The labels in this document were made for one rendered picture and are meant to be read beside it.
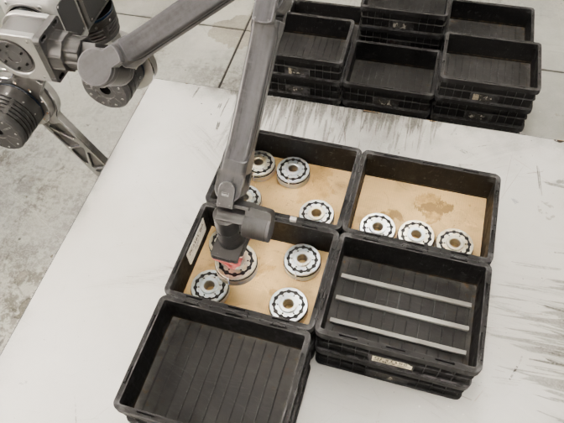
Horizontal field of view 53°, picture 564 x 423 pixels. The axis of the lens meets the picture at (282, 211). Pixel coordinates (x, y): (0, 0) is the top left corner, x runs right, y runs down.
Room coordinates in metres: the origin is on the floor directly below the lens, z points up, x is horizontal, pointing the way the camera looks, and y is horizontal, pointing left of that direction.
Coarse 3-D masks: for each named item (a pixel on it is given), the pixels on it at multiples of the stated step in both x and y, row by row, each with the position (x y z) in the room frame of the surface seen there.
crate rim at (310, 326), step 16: (288, 224) 0.86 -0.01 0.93; (304, 224) 0.85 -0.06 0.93; (336, 240) 0.79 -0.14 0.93; (176, 272) 0.73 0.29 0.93; (320, 288) 0.65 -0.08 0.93; (208, 304) 0.63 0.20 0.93; (224, 304) 0.63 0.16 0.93; (320, 304) 0.61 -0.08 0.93; (272, 320) 0.58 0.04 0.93; (288, 320) 0.57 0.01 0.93
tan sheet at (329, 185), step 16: (272, 176) 1.10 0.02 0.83; (320, 176) 1.09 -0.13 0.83; (336, 176) 1.08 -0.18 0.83; (272, 192) 1.04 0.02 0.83; (288, 192) 1.04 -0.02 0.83; (304, 192) 1.03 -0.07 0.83; (320, 192) 1.03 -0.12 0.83; (336, 192) 1.02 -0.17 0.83; (272, 208) 0.98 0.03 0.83; (288, 208) 0.98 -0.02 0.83; (336, 208) 0.96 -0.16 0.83; (336, 224) 0.91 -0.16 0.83
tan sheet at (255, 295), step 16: (208, 240) 0.89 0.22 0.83; (256, 240) 0.87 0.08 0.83; (272, 240) 0.87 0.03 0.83; (208, 256) 0.83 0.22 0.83; (272, 256) 0.82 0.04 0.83; (192, 272) 0.78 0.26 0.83; (272, 272) 0.76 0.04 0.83; (320, 272) 0.75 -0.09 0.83; (208, 288) 0.73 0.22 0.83; (240, 288) 0.72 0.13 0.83; (256, 288) 0.72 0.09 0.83; (272, 288) 0.71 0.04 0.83; (304, 288) 0.71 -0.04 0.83; (240, 304) 0.67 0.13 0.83; (256, 304) 0.67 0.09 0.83
